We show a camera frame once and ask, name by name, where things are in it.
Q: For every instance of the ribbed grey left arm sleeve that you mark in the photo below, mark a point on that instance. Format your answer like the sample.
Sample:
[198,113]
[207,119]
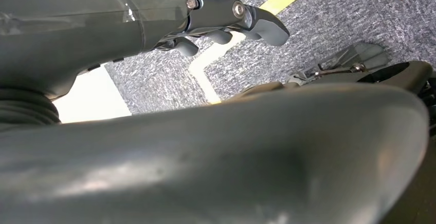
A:
[24,110]

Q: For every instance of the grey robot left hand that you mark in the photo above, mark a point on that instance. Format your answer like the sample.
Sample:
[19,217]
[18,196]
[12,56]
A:
[85,25]

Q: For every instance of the grey robot foot plate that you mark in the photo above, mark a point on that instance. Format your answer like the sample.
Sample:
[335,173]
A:
[361,54]

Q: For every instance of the dark robot leg shell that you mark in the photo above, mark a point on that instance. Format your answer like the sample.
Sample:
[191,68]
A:
[412,74]

